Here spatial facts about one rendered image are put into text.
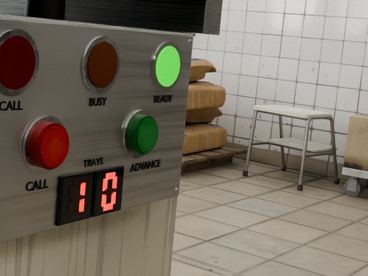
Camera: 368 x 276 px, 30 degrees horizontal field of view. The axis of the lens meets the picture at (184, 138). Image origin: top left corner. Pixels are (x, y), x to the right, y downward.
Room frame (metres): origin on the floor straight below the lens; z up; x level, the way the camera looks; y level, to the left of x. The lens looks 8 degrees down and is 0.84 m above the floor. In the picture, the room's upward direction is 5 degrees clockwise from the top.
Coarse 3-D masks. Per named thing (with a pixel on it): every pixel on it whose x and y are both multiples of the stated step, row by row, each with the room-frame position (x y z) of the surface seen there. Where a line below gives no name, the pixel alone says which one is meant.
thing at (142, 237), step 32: (32, 0) 0.55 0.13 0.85; (64, 0) 0.57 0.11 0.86; (96, 224) 0.53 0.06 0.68; (128, 224) 0.57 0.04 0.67; (160, 224) 0.61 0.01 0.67; (0, 256) 0.45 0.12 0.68; (32, 256) 0.47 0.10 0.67; (64, 256) 0.50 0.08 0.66; (96, 256) 0.53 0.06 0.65; (128, 256) 0.57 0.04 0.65; (160, 256) 0.61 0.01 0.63
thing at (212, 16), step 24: (0, 0) 0.72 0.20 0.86; (24, 0) 0.70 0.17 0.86; (72, 0) 0.67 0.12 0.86; (96, 0) 0.65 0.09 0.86; (120, 0) 0.64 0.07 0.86; (144, 0) 0.62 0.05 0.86; (168, 0) 0.61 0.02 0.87; (192, 0) 0.59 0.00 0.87; (216, 0) 0.60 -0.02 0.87; (120, 24) 0.63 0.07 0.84; (144, 24) 0.62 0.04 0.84; (168, 24) 0.61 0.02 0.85; (192, 24) 0.59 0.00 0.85; (216, 24) 0.60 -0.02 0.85
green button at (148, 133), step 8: (136, 120) 0.51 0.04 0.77; (144, 120) 0.51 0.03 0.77; (152, 120) 0.52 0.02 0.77; (136, 128) 0.50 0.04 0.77; (144, 128) 0.51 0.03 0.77; (152, 128) 0.52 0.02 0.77; (128, 136) 0.50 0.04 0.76; (136, 136) 0.50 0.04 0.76; (144, 136) 0.51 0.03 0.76; (152, 136) 0.52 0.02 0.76; (128, 144) 0.51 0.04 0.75; (136, 144) 0.50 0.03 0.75; (144, 144) 0.51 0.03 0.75; (152, 144) 0.52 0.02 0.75; (136, 152) 0.51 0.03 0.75; (144, 152) 0.51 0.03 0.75
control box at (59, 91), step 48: (48, 48) 0.43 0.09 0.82; (144, 48) 0.52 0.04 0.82; (0, 96) 0.40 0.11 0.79; (48, 96) 0.43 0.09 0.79; (96, 96) 0.47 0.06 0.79; (144, 96) 0.52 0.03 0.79; (0, 144) 0.40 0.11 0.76; (96, 144) 0.48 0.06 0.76; (0, 192) 0.40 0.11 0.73; (48, 192) 0.44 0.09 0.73; (96, 192) 0.48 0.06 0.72; (144, 192) 0.53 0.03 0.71; (0, 240) 0.41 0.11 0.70
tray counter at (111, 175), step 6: (108, 174) 0.49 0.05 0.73; (114, 174) 0.49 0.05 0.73; (114, 180) 0.49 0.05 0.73; (114, 186) 0.49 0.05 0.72; (108, 192) 0.49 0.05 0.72; (114, 192) 0.49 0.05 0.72; (102, 198) 0.48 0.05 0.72; (114, 198) 0.49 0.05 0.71; (102, 204) 0.48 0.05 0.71; (108, 204) 0.49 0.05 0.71
